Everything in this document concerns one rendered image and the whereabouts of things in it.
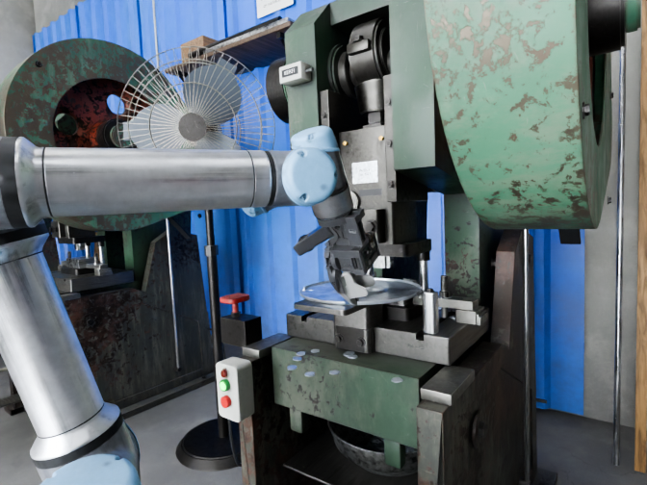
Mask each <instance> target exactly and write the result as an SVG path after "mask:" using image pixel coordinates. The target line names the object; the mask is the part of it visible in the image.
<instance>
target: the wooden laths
mask: <svg viewBox="0 0 647 485"><path fill-rule="evenodd" d="M626 60H627V34H626V44H625V46H622V48H621V50H620V69H619V125H618V182H617V238H616V294H615V349H614V405H613V461H612V464H613V465H615V466H619V457H620V400H621V344H622V287H623V230H624V173H625V116H626ZM646 420H647V0H642V23H641V82H640V141H639V199H638V258H637V316H636V375H635V434H634V470H635V471H638V472H644V473H646Z"/></svg>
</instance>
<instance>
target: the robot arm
mask: <svg viewBox="0 0 647 485"><path fill-rule="evenodd" d="M291 143H292V149H293V150H291V151H271V150H268V151H262V150H208V149H141V148H75V147H37V146H35V145H33V144H32V143H31V142H29V141H28V140H26V139H25V138H23V137H0V353H1V355H2V358H3V360H4V362H5V364H6V367H7V369H8V371H9V373H10V375H11V378H12V380H13V383H14V385H15V387H16V389H17V391H18V393H19V396H20V398H21V400H22V402H23V405H24V407H25V409H26V411H27V414H28V416H29V418H30V420H31V422H32V425H33V427H34V428H35V430H36V433H37V435H38V436H37V438H36V440H35V442H34V444H33V446H32V448H31V450H30V455H31V457H32V459H33V461H34V464H35V466H36V468H37V470H38V473H39V476H40V478H41V480H42V483H41V484H40V485H142V484H141V476H140V460H141V453H140V446H139V442H138V439H137V437H136V435H135V433H134V432H133V430H132V429H131V428H130V426H129V425H128V424H127V423H125V421H124V418H123V416H122V415H121V412H120V410H119V408H118V406H117V405H115V404H112V403H108V402H104V401H103V398H102V396H101V394H100V392H99V389H98V387H97V385H96V382H95V380H94V377H93V375H92V372H91V368H90V366H89V364H88V361H87V359H86V356H85V354H84V351H83V349H82V347H81V345H80V343H79V340H78V338H77V335H76V333H75V330H74V328H73V325H72V323H71V321H70V318H69V316H68V313H67V311H66V308H65V305H64V303H63V300H62V298H61V296H60V293H59V291H58V288H57V286H56V283H55V281H54V278H53V276H52V274H51V271H50V269H49V266H48V265H47V262H46V260H45V257H44V255H43V253H42V248H43V246H44V244H45V242H46V240H47V238H48V237H49V233H48V230H47V228H46V225H45V222H44V220H43V219H44V218H46V217H76V216H96V215H116V214H135V213H156V212H176V211H195V210H216V209H236V208H242V209H243V210H244V211H245V213H246V214H247V215H249V216H250V217H257V216H259V215H262V214H264V213H268V212H269V211H270V210H272V209H274V208H277V207H289V206H304V207H310V206H311V207H312V210H313V213H314V216H315V217H316V218H317V221H318V223H319V225H320V226H319V227H317V228H316V229H314V230H313V231H311V232H310V233H308V234H306V235H302V236H301V237H300V238H299V239H298V243H297V244H296V245H295V246H294V247H293V250H294V251H295V252H296V253H297V255H298V256H301V255H303V254H305V253H307V252H310V251H312V250H313V249H314V248H315V247H316V246H317V245H319V244H321V243H323V242H324V241H326V240H328V239H329V238H330V239H329V240H328V241H327V242H326V243H325V244H324V245H325V249H324V256H323V257H324V261H325V265H326V267H325V268H326V270H327V275H328V279H329V282H330V284H331V285H332V287H333V288H334V289H335V290H336V292H337V293H338V294H340V295H341V296H342V297H343V298H344V299H345V300H346V301H347V302H349V303H350V304H352V305H357V301H359V297H362V296H366V295H367V294H368V292H367V290H366V289H365V288H368V287H371V286H373V285H374V284H375V279H374V278H373V277H372V276H371V275H369V274H366V273H367V271H368V270H369V269H370V267H371V266H372V265H373V263H374V262H375V260H376V259H377V258H378V256H380V252H379V249H378V245H377V241H376V237H375V232H365V231H364V227H363V223H362V217H363V216H365V212H364V208H362V209H353V201H352V198H351V194H350V190H349V184H348V180H347V177H346V173H345V170H344V166H343V163H342V159H341V155H340V152H339V151H340V148H339V147H338V144H337V140H336V138H335V136H334V134H333V131H332V129H331V128H329V127H327V126H317V127H313V128H309V129H306V130H303V131H300V132H298V133H297V134H295V135H293V136H292V138H291ZM342 272H343V273H342Z"/></svg>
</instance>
